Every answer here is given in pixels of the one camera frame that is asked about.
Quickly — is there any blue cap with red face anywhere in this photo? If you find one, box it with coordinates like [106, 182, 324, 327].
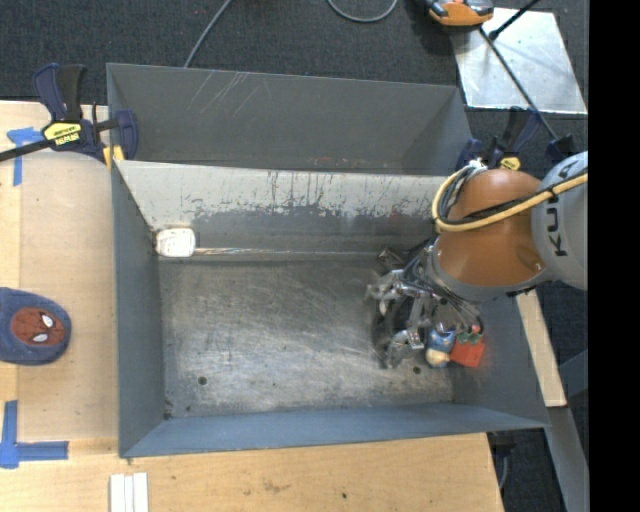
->
[0, 286, 73, 367]

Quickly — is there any pale wood board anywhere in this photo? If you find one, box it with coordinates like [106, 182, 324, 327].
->
[17, 149, 122, 444]

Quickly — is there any white rounded block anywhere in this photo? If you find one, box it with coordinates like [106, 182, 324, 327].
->
[154, 227, 197, 259]

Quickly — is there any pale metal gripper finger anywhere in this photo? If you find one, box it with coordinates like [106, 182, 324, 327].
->
[364, 279, 405, 316]
[381, 328, 427, 371]

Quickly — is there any grey metal bin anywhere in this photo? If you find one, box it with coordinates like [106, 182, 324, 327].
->
[105, 62, 552, 459]

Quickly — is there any red-orange cube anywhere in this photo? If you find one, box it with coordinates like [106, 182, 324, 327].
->
[448, 333, 487, 370]

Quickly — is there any blue and cream toy figure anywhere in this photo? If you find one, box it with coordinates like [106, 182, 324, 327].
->
[424, 323, 457, 369]

